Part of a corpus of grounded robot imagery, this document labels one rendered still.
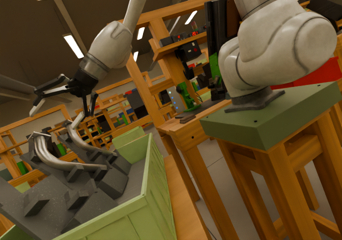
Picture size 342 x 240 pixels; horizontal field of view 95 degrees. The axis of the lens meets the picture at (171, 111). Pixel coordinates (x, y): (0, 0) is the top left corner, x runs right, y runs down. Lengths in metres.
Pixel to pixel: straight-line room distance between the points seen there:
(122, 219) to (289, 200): 0.54
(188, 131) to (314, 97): 0.61
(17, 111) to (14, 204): 11.95
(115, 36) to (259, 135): 0.54
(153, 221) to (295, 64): 0.45
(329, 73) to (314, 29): 0.75
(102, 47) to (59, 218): 0.51
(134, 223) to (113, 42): 0.51
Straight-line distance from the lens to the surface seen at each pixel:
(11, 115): 12.58
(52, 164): 0.65
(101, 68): 0.60
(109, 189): 0.67
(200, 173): 1.08
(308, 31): 0.47
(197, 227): 0.47
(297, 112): 0.61
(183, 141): 0.98
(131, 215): 0.35
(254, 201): 0.97
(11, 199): 0.58
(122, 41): 0.61
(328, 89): 0.73
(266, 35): 0.49
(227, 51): 0.67
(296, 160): 0.72
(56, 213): 0.59
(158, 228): 0.37
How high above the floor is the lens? 1.10
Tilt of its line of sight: 5 degrees down
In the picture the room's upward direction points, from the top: 25 degrees counter-clockwise
